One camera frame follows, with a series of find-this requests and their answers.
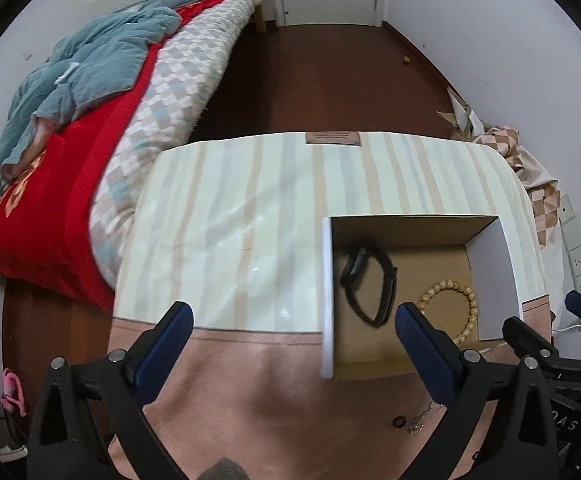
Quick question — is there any wooden bead bracelet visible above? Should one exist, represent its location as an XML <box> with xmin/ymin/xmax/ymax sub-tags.
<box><xmin>417</xmin><ymin>278</ymin><xmax>479</xmax><ymax>346</ymax></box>

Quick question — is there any black smart band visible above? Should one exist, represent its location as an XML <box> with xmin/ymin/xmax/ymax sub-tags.
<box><xmin>339</xmin><ymin>244</ymin><xmax>397</xmax><ymax>328</ymax></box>

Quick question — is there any open cardboard box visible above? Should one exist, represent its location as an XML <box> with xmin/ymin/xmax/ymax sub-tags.
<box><xmin>321</xmin><ymin>214</ymin><xmax>523</xmax><ymax>379</ymax></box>

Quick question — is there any pink shoe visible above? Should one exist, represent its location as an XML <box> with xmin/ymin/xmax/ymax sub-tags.
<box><xmin>0</xmin><ymin>368</ymin><xmax>27</xmax><ymax>417</ymax></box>

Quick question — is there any white power strip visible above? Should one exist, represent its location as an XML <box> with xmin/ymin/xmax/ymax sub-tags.
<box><xmin>559</xmin><ymin>193</ymin><xmax>581</xmax><ymax>292</ymax></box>

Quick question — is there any red quilt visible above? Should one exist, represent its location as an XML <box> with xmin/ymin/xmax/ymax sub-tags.
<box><xmin>0</xmin><ymin>0</ymin><xmax>244</xmax><ymax>313</ymax></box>

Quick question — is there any brown checkered cloth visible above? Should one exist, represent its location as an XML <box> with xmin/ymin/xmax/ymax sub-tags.
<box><xmin>472</xmin><ymin>127</ymin><xmax>561</xmax><ymax>247</ymax></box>

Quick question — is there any checkered bed sheet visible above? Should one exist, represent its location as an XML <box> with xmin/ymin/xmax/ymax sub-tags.
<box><xmin>89</xmin><ymin>0</ymin><xmax>262</xmax><ymax>287</ymax></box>

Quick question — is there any teal blanket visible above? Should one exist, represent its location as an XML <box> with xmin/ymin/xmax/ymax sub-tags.
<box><xmin>0</xmin><ymin>0</ymin><xmax>199</xmax><ymax>195</ymax></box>

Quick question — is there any white charger with cable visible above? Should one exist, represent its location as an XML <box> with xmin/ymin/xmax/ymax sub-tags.
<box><xmin>552</xmin><ymin>323</ymin><xmax>581</xmax><ymax>334</ymax></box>

